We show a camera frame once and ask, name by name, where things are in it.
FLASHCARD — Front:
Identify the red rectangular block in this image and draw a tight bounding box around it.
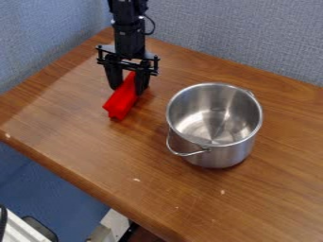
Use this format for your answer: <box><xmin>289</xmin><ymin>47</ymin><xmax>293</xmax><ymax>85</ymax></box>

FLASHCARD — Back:
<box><xmin>103</xmin><ymin>72</ymin><xmax>138</xmax><ymax>120</ymax></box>

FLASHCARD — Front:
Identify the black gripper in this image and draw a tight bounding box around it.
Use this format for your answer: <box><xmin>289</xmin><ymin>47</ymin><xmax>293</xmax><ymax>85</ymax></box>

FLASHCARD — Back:
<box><xmin>97</xmin><ymin>44</ymin><xmax>161</xmax><ymax>95</ymax></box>

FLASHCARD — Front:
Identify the white table leg base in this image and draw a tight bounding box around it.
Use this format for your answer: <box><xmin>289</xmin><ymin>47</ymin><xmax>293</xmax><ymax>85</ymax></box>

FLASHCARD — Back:
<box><xmin>86</xmin><ymin>209</ymin><xmax>130</xmax><ymax>242</ymax></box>

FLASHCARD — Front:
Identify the white furniture piece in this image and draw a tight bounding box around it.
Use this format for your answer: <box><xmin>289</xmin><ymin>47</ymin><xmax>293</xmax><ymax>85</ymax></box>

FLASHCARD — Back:
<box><xmin>0</xmin><ymin>204</ymin><xmax>51</xmax><ymax>242</ymax></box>

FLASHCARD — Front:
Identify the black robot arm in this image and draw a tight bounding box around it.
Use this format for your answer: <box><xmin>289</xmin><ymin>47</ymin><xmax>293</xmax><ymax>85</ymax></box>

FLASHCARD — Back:
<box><xmin>97</xmin><ymin>0</ymin><xmax>161</xmax><ymax>95</ymax></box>

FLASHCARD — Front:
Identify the stainless steel pot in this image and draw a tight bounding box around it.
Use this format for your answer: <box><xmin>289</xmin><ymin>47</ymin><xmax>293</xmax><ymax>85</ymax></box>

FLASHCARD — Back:
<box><xmin>166</xmin><ymin>82</ymin><xmax>265</xmax><ymax>168</ymax></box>

